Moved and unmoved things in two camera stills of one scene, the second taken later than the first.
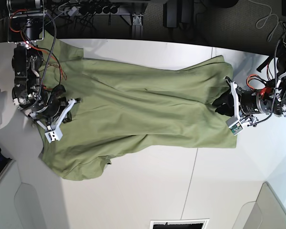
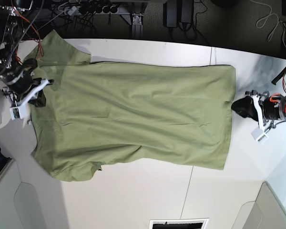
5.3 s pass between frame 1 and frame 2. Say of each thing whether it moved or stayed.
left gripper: moved
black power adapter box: stayed
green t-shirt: moved
